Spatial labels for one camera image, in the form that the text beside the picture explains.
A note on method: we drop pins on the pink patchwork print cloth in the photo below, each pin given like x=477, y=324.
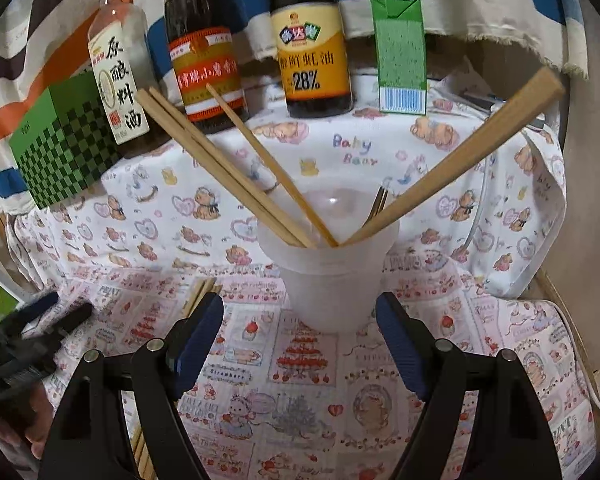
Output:
x=305, y=385

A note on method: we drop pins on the yellow-label oyster sauce bottle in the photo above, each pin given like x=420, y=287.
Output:
x=310, y=70

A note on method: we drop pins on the green checkered box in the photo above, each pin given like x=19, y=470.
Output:
x=65, y=145

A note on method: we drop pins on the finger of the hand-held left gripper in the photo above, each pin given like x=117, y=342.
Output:
x=72, y=317
x=37, y=306

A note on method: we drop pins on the wooden chopstick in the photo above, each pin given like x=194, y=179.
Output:
x=270, y=162
x=192, y=297
x=230, y=168
x=200, y=154
x=455, y=157
x=209, y=287

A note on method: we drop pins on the wooden chopsticks in cup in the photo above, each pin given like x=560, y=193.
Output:
x=330, y=160

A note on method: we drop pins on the metal fork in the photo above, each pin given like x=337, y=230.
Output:
x=377, y=205

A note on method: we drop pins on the clear cooking wine bottle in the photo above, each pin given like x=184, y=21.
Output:
x=117, y=90

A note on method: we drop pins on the red-capped sesame oil bottle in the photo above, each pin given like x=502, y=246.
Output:
x=205, y=75

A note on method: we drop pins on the person's left hand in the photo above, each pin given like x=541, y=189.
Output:
x=22, y=435

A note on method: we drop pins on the striped cloth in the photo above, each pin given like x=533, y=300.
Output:
x=505, y=5

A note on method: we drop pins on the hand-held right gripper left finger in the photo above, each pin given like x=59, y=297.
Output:
x=200, y=340

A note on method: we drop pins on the green drink carton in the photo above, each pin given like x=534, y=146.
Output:
x=397, y=50

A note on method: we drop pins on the translucent plastic cup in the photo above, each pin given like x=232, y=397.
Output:
x=325, y=285

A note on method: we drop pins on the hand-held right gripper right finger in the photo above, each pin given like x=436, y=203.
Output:
x=402, y=345

